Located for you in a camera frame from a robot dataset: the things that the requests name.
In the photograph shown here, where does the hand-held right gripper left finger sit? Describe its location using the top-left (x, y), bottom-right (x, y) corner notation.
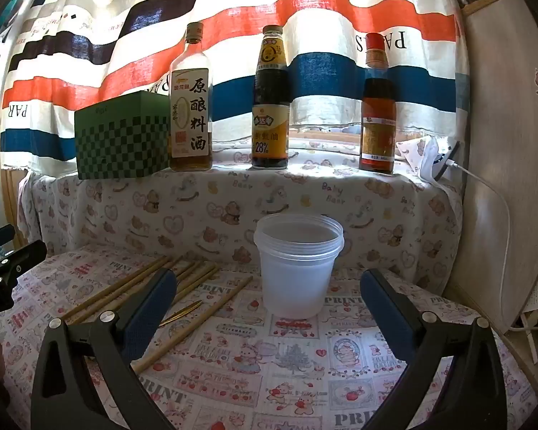
top-left (30, 268), bottom-right (179, 430)

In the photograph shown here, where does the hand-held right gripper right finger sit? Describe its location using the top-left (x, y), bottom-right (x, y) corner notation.
top-left (360, 268), bottom-right (507, 430)

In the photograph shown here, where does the light bamboo chopstick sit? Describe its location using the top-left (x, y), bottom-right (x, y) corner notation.
top-left (132, 275), bottom-right (254, 374)

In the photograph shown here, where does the clear plastic container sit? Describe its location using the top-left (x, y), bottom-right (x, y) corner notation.
top-left (253, 214), bottom-right (345, 320)

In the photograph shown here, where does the bear print cloth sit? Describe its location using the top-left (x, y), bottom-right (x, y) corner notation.
top-left (18, 130), bottom-right (464, 287)

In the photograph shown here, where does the printed tablecloth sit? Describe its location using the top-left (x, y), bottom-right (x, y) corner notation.
top-left (0, 246), bottom-right (538, 430)

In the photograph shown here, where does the green checkered box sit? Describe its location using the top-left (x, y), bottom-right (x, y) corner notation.
top-left (74, 90), bottom-right (171, 181)

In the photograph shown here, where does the red cap sauce bottle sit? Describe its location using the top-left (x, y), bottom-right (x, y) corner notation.
top-left (359, 32), bottom-right (397, 175)

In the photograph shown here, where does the clear cooking wine bottle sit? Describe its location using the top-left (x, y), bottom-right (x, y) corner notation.
top-left (168, 22), bottom-right (213, 172)

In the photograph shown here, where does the white panel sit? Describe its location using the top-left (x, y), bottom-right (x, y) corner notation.
top-left (444, 0), bottom-right (538, 336)

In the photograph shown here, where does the dark soy sauce bottle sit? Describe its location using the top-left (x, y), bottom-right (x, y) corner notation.
top-left (251, 24), bottom-right (291, 171)

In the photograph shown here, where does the striped curtain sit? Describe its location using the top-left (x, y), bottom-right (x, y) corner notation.
top-left (0, 0), bottom-right (471, 173)

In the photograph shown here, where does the white cable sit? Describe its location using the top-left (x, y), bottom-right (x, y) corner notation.
top-left (448, 160), bottom-right (513, 328)

